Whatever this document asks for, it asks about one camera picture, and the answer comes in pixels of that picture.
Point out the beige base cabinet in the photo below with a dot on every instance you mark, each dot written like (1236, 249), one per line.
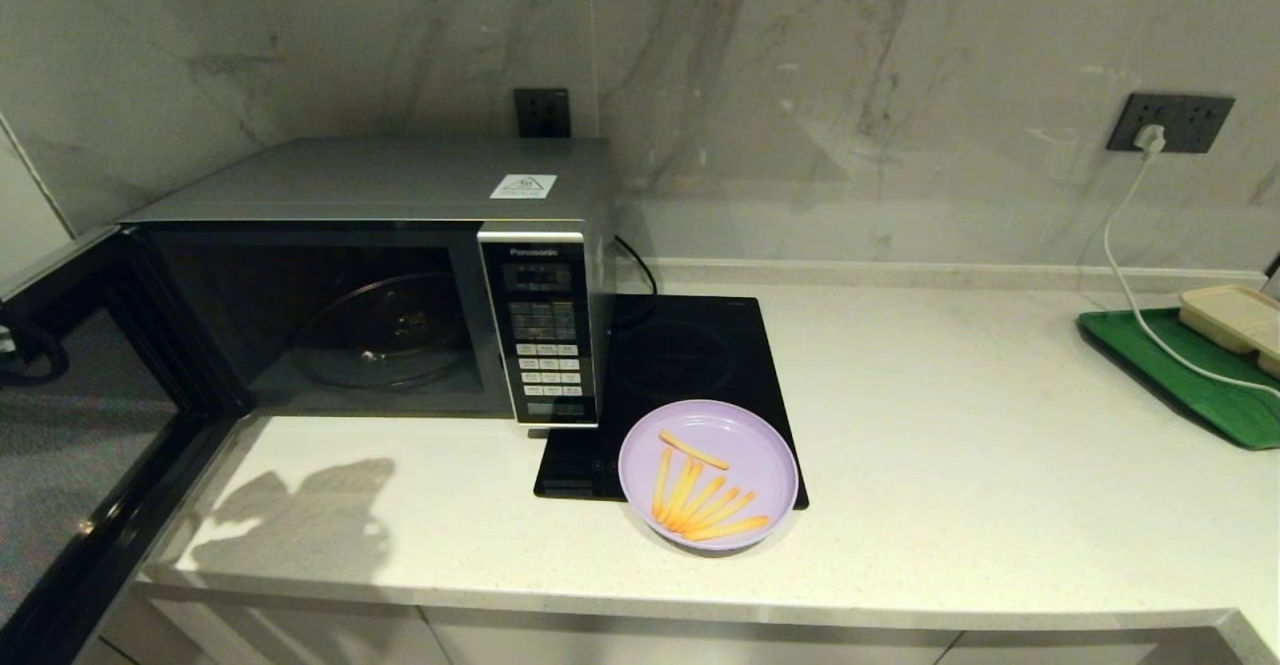
(600, 650)

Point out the beige lunch container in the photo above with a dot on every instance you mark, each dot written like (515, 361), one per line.
(1230, 315)

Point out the silver microwave oven body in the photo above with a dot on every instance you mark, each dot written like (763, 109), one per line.
(400, 180)

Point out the white power plug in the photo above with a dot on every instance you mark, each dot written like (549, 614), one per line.
(1152, 138)

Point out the orange carrot sticks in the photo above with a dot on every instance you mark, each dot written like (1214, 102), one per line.
(691, 485)
(662, 485)

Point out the long crosswise french fry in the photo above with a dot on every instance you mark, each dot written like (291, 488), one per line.
(695, 450)

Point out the purple plate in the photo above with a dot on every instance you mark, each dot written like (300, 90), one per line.
(745, 445)

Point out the wide black wall outlet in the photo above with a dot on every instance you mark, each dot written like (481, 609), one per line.
(1195, 122)

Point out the green plastic tray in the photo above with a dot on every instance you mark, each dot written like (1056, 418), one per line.
(1200, 385)

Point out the small black wall outlet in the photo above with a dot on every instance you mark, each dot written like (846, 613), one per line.
(542, 113)

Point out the black induction cooktop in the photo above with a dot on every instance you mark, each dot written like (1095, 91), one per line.
(690, 345)

